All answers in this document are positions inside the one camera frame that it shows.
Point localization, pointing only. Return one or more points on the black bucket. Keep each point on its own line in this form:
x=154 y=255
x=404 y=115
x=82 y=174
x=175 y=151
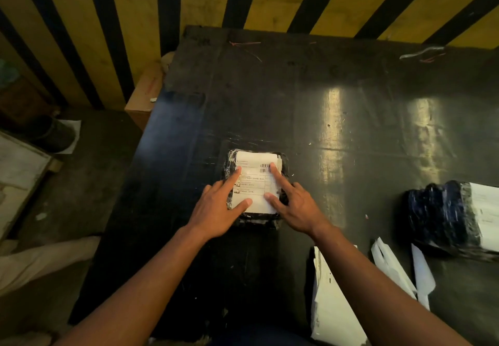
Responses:
x=52 y=133

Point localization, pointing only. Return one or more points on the person's left hand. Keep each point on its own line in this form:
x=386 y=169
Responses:
x=212 y=212

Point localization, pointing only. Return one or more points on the person's right thumb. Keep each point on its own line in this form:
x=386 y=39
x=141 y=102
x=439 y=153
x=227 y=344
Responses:
x=273 y=201

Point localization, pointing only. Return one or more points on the small black parcel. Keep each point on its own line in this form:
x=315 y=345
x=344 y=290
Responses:
x=230 y=162

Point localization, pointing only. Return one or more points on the person's left forearm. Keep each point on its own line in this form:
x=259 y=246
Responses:
x=136 y=295

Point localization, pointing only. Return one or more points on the person's trouser leg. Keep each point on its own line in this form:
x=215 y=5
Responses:
x=43 y=262

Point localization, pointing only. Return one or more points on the person's right middle finger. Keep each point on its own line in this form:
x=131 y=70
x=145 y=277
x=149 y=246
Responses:
x=298 y=186

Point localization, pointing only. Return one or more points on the white label backing sheet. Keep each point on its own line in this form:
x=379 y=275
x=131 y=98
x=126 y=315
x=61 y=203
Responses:
x=335 y=306

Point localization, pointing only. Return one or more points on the white paper strip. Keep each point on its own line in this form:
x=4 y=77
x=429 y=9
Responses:
x=423 y=275
x=390 y=265

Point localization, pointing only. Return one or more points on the clear tape scrap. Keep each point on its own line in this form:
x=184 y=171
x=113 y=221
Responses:
x=423 y=53

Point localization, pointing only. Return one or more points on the person's left thumb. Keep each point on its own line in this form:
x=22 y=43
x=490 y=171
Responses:
x=241 y=207

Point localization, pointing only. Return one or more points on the person's left middle finger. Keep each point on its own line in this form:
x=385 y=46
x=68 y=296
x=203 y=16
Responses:
x=207 y=189

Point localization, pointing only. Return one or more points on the large black wrapped parcel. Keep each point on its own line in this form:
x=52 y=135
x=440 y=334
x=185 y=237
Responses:
x=440 y=217

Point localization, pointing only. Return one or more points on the person's right hand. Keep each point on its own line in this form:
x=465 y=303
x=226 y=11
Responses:
x=299 y=212

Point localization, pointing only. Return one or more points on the person's right forearm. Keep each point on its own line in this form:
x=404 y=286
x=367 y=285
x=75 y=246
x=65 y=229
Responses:
x=386 y=291

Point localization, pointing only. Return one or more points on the cardboard box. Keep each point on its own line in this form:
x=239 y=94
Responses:
x=146 y=92

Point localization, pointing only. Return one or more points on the white shipping label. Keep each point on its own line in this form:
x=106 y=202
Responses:
x=255 y=180

